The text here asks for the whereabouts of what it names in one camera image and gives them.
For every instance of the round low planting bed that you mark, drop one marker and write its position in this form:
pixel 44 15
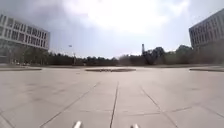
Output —
pixel 110 70

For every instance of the row of trees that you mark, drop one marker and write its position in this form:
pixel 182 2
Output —
pixel 100 61

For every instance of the tall slim tower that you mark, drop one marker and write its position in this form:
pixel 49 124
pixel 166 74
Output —
pixel 143 49

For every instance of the grey stone slab plaza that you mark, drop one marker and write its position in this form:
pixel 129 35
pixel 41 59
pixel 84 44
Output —
pixel 100 96

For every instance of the street lamp pole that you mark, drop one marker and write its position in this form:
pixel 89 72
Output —
pixel 74 57

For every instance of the robot's own part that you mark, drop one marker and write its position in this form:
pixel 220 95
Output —
pixel 77 125
pixel 135 126

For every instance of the low flat planting bed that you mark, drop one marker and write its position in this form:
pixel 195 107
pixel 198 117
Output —
pixel 18 69
pixel 208 69

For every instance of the white building with window grid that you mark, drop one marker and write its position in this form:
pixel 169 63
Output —
pixel 20 35

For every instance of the grey building with window grid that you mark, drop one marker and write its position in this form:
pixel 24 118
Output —
pixel 208 31

